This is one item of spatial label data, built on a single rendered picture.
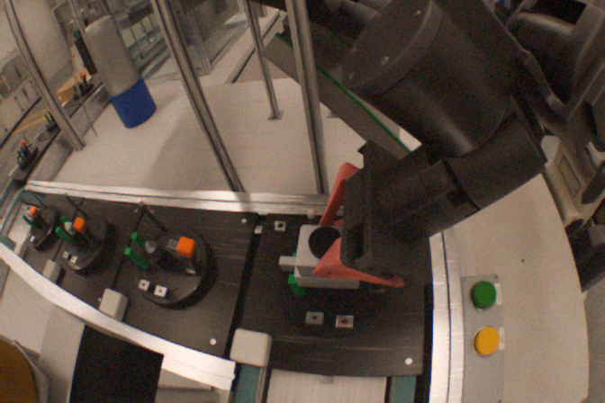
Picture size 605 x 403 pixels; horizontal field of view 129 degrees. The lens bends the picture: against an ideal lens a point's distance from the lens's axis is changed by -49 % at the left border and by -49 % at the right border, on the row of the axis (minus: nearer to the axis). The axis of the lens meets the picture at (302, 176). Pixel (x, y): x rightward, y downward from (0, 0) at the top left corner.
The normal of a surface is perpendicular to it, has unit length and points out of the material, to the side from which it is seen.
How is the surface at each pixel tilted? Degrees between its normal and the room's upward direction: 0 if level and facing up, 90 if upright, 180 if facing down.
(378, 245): 41
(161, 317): 0
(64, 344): 0
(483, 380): 0
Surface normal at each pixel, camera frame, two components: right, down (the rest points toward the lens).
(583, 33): -0.81, -0.45
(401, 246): 0.54, -0.49
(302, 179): -0.14, -0.66
